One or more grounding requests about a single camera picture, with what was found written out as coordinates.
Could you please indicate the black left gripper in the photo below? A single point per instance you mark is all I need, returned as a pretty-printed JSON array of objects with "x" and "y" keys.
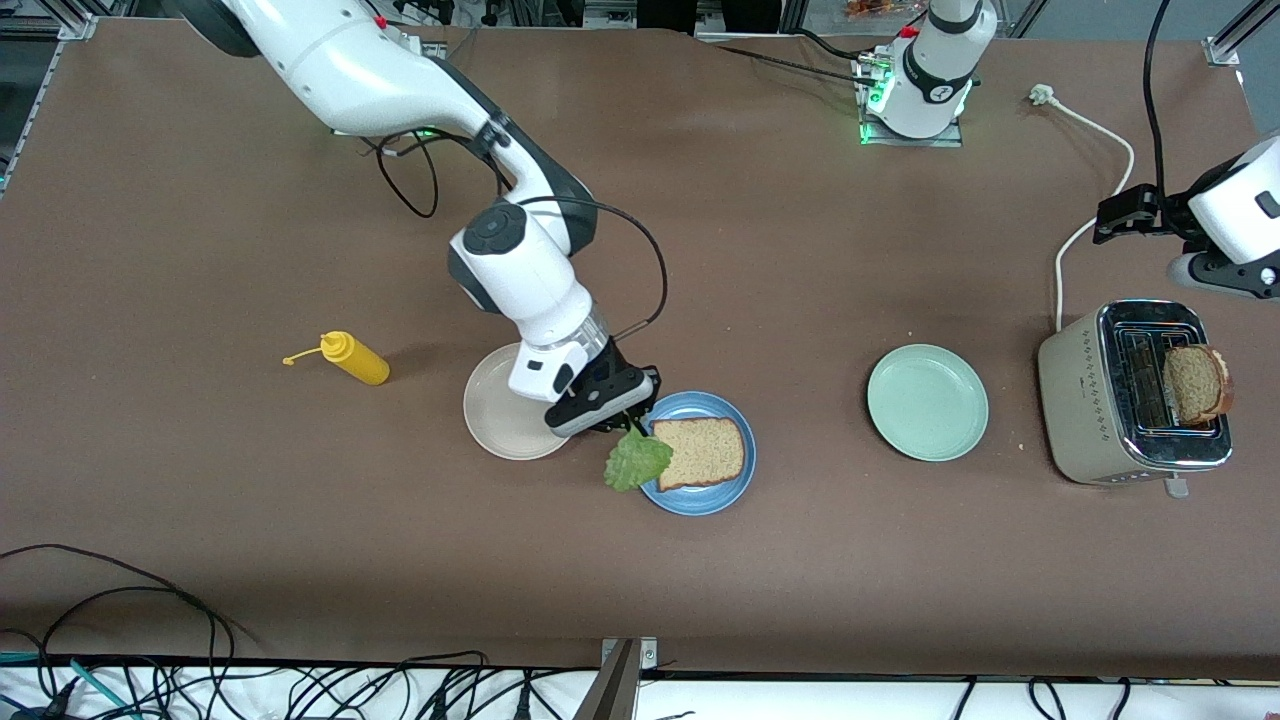
[{"x": 1166, "y": 213}]

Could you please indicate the mint green round plate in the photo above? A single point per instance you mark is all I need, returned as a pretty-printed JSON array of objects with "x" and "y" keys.
[{"x": 928, "y": 402}]

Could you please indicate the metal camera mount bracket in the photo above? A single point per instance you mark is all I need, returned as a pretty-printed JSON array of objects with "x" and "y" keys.
[{"x": 645, "y": 655}]

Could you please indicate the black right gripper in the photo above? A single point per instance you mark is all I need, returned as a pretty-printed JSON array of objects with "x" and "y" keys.
[{"x": 622, "y": 366}]

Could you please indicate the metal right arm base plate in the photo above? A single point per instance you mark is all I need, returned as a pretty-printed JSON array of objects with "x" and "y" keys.
[{"x": 437, "y": 49}]

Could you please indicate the yellow mustard squeeze bottle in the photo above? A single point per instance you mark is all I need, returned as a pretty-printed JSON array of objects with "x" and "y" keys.
[{"x": 360, "y": 365}]

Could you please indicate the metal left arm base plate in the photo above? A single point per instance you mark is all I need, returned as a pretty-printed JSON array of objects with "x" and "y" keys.
[{"x": 945, "y": 141}]

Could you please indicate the brown bread slice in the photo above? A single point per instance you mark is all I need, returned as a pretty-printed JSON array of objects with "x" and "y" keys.
[
  {"x": 705, "y": 455},
  {"x": 1195, "y": 385}
]

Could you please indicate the orange packet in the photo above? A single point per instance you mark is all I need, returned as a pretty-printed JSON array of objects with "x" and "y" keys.
[{"x": 875, "y": 8}]

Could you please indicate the brown table cover sheet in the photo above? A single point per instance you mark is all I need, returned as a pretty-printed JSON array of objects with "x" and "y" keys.
[{"x": 700, "y": 300}]

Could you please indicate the beige round plate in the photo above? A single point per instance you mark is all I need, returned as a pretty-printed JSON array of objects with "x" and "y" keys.
[{"x": 495, "y": 420}]

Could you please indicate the green lettuce leaf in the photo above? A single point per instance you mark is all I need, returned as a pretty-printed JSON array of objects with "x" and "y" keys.
[{"x": 635, "y": 462}]

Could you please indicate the beige and chrome toaster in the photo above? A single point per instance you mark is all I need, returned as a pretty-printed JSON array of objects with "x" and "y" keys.
[{"x": 1080, "y": 400}]

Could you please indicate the blue round plate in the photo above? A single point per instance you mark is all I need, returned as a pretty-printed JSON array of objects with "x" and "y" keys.
[{"x": 705, "y": 403}]

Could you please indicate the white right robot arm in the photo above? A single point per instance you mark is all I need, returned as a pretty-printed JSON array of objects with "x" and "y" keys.
[{"x": 520, "y": 280}]

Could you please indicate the aluminium table frame rail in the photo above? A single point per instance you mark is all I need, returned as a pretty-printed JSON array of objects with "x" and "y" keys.
[{"x": 78, "y": 27}]

